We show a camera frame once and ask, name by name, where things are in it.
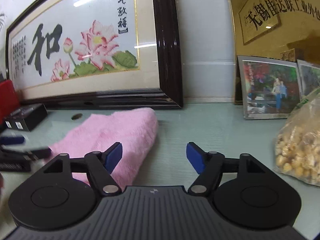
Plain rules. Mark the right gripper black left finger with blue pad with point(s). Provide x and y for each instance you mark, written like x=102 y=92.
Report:
x=66 y=190

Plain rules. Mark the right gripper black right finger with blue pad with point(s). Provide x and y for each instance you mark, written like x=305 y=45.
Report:
x=243 y=191

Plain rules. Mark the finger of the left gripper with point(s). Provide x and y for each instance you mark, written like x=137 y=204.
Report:
x=12 y=140
x=20 y=161

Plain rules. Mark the pink towel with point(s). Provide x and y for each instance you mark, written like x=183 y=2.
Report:
x=136 y=130

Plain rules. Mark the black small box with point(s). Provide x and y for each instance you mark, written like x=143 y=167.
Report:
x=26 y=118

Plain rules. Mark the red blender base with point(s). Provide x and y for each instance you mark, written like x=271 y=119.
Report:
x=9 y=101

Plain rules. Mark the plastic bag of snacks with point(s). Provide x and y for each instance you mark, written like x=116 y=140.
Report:
x=297 y=144

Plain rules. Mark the dark coin on table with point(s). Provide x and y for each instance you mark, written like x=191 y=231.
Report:
x=76 y=116

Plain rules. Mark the framed family photo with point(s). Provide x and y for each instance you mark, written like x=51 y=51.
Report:
x=271 y=88

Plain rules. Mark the framed lotus calligraphy picture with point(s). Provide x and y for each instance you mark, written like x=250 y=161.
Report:
x=97 y=54

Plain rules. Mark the gold plaque with characters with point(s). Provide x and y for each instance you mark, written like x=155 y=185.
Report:
x=269 y=28

